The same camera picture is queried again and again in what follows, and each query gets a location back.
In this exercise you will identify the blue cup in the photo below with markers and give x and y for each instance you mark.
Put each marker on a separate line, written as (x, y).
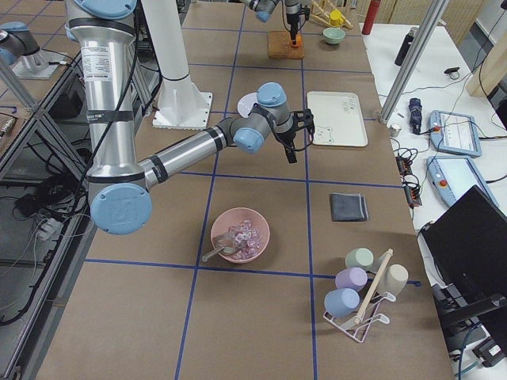
(341, 302)

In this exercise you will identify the beige cup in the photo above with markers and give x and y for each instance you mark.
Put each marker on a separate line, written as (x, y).
(393, 280)

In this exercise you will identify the aluminium frame post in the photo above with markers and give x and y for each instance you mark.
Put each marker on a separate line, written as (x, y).
(413, 55)

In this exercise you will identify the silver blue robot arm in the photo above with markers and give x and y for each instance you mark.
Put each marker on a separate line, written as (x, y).
(264, 10)
(118, 183)

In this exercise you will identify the black bottle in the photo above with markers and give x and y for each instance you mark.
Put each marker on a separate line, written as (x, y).
(405, 46)

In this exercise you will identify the pink bowl with ice cubes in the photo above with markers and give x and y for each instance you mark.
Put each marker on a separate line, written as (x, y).
(245, 230)

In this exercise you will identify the folded dark blue umbrella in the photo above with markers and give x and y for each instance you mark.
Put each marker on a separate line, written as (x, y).
(415, 109)

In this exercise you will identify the green cup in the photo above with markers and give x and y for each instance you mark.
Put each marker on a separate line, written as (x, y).
(359, 258)

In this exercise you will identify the upper blue teach pendant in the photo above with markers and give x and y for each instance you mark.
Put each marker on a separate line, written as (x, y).
(454, 133)

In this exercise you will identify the wooden rod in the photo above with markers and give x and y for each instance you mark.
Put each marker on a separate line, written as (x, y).
(372, 289)

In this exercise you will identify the brown wooden tray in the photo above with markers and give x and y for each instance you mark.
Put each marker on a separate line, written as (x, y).
(279, 46)

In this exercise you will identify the lower blue teach pendant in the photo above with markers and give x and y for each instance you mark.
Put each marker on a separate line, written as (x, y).
(452, 177)

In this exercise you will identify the yellow mug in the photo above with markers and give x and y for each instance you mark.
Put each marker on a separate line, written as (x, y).
(336, 18)

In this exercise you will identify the grey folded cloth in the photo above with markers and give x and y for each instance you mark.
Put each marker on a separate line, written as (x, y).
(350, 207)

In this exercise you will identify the black laptop monitor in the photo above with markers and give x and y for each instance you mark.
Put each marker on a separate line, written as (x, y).
(468, 244)

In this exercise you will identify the small metal cup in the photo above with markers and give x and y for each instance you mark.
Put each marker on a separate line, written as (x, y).
(394, 130)

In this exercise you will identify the metal scoop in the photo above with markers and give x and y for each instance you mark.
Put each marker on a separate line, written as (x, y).
(224, 244)

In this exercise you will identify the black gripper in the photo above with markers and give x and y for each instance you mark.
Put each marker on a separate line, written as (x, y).
(285, 138)
(291, 18)

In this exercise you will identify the green ceramic bowl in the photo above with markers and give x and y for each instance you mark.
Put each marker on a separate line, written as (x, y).
(333, 35)

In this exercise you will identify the white round plate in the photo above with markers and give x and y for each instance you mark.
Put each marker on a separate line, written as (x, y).
(246, 103)

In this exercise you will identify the orange mandarin fruit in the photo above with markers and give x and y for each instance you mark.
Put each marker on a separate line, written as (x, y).
(296, 42)

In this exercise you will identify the blue teach pendant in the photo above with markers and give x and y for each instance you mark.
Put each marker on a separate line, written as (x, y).
(454, 133)
(452, 177)

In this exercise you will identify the cream bear tray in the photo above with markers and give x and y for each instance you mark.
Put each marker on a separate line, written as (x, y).
(338, 119)

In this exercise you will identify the black power adapter box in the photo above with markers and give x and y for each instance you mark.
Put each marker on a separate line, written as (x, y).
(489, 352)

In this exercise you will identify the purple cup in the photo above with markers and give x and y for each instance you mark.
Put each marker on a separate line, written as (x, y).
(353, 278)

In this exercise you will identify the wooden dish rack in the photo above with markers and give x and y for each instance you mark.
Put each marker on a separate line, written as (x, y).
(321, 9)

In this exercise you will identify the red bottle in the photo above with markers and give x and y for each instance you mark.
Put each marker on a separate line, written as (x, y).
(371, 14)

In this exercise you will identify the third robot arm edge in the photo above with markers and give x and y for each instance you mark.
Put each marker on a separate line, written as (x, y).
(17, 43)

